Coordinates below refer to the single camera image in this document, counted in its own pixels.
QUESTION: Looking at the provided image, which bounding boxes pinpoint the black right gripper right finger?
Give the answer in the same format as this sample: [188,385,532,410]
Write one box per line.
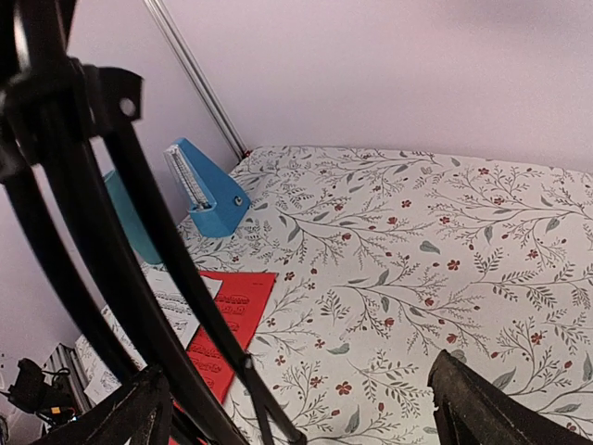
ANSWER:
[428,350,591,445]

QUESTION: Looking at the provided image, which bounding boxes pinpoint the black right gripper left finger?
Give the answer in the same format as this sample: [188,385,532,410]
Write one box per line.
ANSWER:
[40,365,172,444]

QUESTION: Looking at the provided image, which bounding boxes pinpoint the black music stand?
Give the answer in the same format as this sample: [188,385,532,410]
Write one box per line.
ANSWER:
[1,1,307,444]

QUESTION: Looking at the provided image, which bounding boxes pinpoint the white sheet music paper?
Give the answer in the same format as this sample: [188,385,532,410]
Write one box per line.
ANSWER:
[145,268,200,350]

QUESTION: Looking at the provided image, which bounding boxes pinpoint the red sheet music paper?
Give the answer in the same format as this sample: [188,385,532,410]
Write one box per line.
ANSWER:
[186,271,276,403]

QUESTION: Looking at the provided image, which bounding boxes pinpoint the floral tablecloth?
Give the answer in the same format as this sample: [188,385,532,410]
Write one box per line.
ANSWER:
[179,146,592,444]

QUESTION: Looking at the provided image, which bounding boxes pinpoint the teal cylindrical cup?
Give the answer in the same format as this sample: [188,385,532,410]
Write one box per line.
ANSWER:
[103,170,162,265]

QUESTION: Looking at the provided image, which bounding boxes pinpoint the blue metronome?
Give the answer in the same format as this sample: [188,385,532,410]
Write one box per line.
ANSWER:
[163,138,251,238]

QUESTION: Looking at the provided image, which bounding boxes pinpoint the aluminium front frame rail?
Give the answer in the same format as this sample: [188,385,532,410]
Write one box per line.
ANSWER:
[42,343,94,413]

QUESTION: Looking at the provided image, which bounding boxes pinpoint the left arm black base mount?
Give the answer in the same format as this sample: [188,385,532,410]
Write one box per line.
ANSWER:
[1,358,78,428]

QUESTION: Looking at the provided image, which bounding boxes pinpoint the left aluminium corner post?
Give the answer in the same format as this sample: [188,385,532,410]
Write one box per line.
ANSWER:
[144,0,248,159]

